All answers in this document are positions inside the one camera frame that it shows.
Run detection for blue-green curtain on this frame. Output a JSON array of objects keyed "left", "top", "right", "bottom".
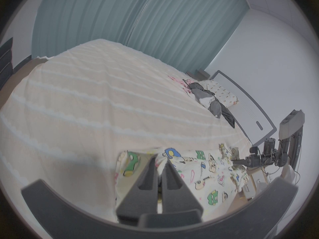
[
  {"left": 31, "top": 0, "right": 163, "bottom": 59},
  {"left": 126, "top": 0, "right": 250, "bottom": 74}
]

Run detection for dark grey garment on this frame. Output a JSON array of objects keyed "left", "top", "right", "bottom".
[{"left": 188, "top": 82, "right": 215, "bottom": 96}]

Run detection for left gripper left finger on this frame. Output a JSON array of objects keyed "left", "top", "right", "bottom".
[{"left": 116, "top": 156, "right": 160, "bottom": 225}]

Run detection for pale bedside table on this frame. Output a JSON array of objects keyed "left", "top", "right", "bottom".
[{"left": 240, "top": 167, "right": 272, "bottom": 199}]

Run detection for pink garment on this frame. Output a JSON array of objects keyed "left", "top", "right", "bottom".
[{"left": 167, "top": 75, "right": 193, "bottom": 93}]

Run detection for white printed pillow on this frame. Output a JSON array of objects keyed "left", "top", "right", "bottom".
[{"left": 199, "top": 80, "right": 239, "bottom": 108}]

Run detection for black garment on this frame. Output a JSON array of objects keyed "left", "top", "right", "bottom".
[{"left": 220, "top": 106, "right": 236, "bottom": 129}]

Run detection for white printed pyjama top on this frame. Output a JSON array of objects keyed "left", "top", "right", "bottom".
[{"left": 115, "top": 143, "right": 250, "bottom": 217}]

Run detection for grey bedside table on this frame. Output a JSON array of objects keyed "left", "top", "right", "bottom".
[{"left": 186, "top": 69, "right": 212, "bottom": 81}]

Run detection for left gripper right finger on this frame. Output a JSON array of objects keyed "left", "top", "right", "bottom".
[{"left": 161, "top": 158, "right": 205, "bottom": 213}]

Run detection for bed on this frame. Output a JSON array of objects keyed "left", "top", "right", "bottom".
[{"left": 0, "top": 38, "right": 277, "bottom": 217}]

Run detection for grey and white garment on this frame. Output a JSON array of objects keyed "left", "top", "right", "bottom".
[{"left": 191, "top": 89, "right": 223, "bottom": 119}]

